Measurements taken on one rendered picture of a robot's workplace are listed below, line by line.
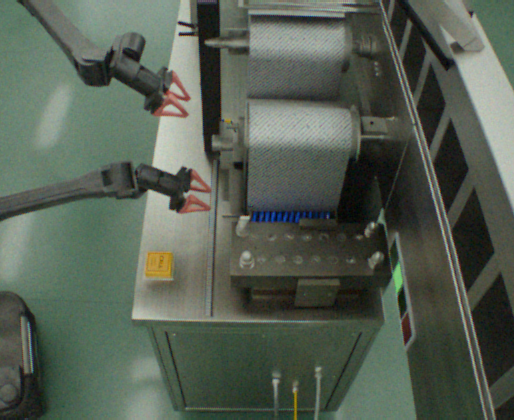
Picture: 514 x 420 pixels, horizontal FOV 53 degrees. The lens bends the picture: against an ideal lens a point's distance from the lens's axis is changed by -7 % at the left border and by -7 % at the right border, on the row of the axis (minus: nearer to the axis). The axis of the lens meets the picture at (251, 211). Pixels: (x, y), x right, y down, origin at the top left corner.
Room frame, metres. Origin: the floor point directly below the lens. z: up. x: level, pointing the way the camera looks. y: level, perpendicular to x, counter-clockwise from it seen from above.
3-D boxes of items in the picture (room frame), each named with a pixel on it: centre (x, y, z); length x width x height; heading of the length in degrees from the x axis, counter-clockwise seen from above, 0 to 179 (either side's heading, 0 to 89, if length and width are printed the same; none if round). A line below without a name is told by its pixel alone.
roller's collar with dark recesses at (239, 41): (1.19, 0.05, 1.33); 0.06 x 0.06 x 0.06; 2
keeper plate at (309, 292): (0.68, -0.17, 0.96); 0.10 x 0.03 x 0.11; 92
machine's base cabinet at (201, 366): (1.88, 0.00, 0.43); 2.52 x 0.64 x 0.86; 2
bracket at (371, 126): (0.95, -0.28, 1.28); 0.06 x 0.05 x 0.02; 92
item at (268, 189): (0.89, -0.11, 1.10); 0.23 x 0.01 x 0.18; 92
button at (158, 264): (0.77, 0.24, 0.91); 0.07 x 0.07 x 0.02; 2
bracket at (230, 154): (0.98, 0.06, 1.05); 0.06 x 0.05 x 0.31; 92
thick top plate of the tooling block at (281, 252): (0.77, -0.15, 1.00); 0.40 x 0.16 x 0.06; 92
